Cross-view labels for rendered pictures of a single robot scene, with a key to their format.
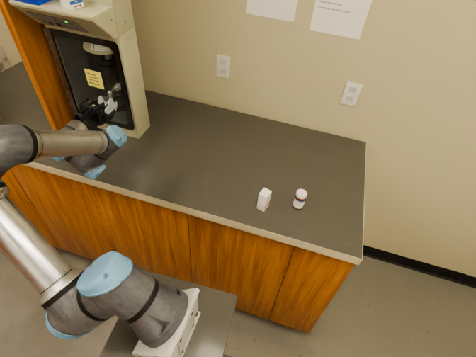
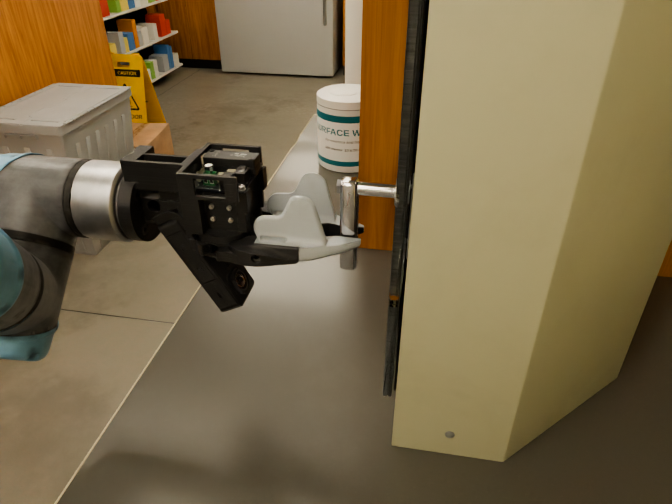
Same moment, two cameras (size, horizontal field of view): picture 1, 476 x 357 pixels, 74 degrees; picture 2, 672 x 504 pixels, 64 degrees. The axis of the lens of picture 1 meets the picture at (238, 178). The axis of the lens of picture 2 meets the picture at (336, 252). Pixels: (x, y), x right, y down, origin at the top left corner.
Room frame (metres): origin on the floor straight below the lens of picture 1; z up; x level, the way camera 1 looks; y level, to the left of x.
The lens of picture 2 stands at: (1.06, 0.13, 1.40)
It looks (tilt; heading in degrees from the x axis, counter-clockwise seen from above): 33 degrees down; 87
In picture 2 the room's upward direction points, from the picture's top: straight up
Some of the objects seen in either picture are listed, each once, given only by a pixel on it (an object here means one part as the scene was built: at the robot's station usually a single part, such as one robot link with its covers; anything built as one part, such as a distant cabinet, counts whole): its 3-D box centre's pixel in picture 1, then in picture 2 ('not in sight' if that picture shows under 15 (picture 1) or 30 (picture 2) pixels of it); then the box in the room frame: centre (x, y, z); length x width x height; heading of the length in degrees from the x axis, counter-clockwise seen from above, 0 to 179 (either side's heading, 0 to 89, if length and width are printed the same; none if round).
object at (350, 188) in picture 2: (114, 98); (367, 224); (1.11, 0.54, 1.17); 0.05 x 0.03 x 0.10; 166
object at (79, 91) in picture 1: (94, 83); (411, 154); (1.16, 0.64, 1.19); 0.30 x 0.01 x 0.40; 76
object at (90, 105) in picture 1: (90, 117); (197, 200); (0.96, 0.58, 1.17); 0.12 x 0.08 x 0.09; 167
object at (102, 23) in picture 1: (65, 19); not in sight; (1.12, 0.65, 1.46); 0.32 x 0.12 x 0.10; 77
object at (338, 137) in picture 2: not in sight; (348, 127); (1.14, 1.21, 1.02); 0.13 x 0.13 x 0.15
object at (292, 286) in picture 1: (159, 197); not in sight; (1.19, 0.45, 0.45); 2.05 x 0.67 x 0.90; 77
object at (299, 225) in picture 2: (111, 104); (305, 225); (1.05, 0.53, 1.17); 0.09 x 0.03 x 0.06; 163
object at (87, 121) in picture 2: not in sight; (68, 135); (-0.08, 2.63, 0.49); 0.60 x 0.42 x 0.33; 77
